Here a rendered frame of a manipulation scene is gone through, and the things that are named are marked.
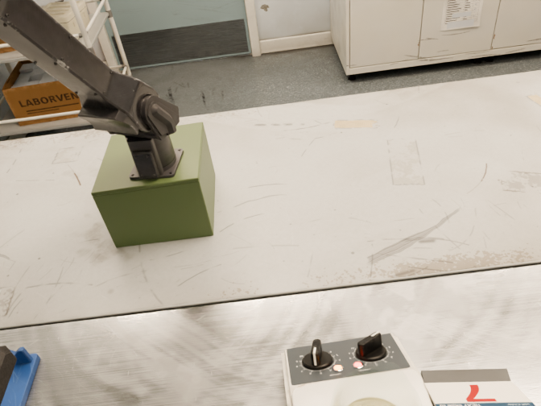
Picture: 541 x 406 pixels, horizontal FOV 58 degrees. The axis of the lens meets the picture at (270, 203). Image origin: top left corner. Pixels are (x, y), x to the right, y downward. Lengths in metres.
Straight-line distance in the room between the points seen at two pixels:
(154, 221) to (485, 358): 0.46
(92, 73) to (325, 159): 0.43
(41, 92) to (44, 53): 2.08
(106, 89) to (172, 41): 2.82
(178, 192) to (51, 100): 1.98
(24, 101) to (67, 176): 1.72
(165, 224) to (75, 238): 0.16
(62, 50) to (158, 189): 0.23
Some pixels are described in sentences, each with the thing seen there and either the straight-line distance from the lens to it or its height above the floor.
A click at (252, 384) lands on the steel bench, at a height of 0.90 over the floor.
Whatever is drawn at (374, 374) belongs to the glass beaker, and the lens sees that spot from 0.40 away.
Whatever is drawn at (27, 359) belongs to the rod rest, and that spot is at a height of 0.92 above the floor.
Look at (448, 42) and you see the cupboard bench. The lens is 3.01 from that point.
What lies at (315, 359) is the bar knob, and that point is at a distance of 0.51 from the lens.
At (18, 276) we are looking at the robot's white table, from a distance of 0.81.
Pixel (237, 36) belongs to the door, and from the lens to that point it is 3.36.
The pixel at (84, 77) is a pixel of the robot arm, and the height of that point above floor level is 1.19.
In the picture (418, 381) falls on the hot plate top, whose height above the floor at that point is 0.99.
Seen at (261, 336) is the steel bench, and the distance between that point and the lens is 0.61.
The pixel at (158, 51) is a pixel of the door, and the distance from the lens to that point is 3.44.
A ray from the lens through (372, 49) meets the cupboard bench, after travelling 2.89.
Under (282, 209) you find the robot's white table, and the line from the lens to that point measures 0.76.
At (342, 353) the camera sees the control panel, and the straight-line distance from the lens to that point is 0.54.
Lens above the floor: 1.41
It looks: 41 degrees down
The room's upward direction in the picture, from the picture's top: 8 degrees counter-clockwise
